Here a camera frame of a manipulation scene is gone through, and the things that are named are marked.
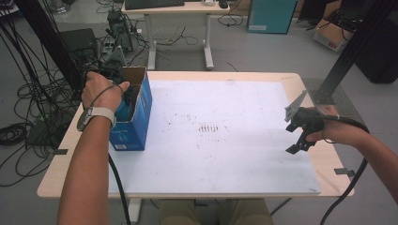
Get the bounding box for black floor cable bundle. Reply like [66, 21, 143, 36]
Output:
[0, 18, 79, 188]

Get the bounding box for black computer tower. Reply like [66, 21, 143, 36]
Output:
[107, 8, 134, 53]

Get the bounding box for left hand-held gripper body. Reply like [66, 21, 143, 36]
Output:
[84, 45, 128, 85]

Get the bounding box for teal cabinet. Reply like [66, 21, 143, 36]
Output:
[247, 0, 299, 35]

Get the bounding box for white strap wristwatch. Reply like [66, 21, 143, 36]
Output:
[76, 106, 116, 132]

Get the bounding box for hand-held gripper cable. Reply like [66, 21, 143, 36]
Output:
[318, 112, 372, 225]
[107, 153, 132, 225]

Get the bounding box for white-legged wooden desk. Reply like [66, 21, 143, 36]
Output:
[121, 0, 231, 71]

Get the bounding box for person's olive trousers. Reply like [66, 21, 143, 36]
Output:
[158, 198, 275, 225]

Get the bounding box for brown cardboard carton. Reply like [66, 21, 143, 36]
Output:
[313, 18, 355, 53]

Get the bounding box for left hand-held gripper cable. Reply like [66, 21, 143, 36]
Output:
[107, 153, 132, 225]

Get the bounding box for white table mat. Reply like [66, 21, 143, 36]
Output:
[107, 79, 322, 195]

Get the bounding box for black cabinet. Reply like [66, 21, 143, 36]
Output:
[353, 15, 398, 83]

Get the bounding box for black keyboard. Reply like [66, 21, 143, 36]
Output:
[124, 0, 186, 10]

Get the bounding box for person's left hand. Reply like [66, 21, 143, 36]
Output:
[81, 70, 131, 112]

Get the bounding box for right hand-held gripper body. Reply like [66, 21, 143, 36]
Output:
[283, 89, 327, 136]

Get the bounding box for dark grey floor mat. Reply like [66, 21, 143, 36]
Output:
[303, 78, 369, 129]

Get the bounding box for black metal stand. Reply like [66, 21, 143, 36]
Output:
[313, 0, 398, 104]
[13, 0, 88, 95]

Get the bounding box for right hand-held gripper cable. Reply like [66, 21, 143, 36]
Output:
[318, 112, 372, 225]

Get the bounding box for blue cardboard box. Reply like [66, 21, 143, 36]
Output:
[108, 66, 154, 152]

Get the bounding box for person's right hand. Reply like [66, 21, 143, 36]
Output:
[305, 104, 366, 147]

